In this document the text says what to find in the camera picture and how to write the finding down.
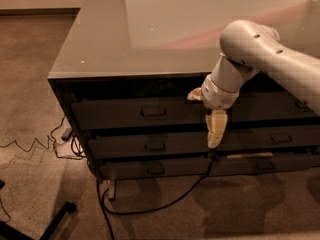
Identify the black power adapter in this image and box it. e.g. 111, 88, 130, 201
61, 128, 72, 141

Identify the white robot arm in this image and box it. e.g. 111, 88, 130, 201
187, 20, 320, 148

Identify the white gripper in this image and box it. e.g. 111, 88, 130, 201
187, 75, 239, 149

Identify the thick black floor cable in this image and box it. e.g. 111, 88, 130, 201
95, 148, 218, 240

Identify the grey drawer cabinet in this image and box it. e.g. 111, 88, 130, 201
47, 0, 320, 202

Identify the thin tangled black cable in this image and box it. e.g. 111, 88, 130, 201
0, 115, 86, 224

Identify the black stand leg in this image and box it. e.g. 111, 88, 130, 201
0, 201, 77, 240

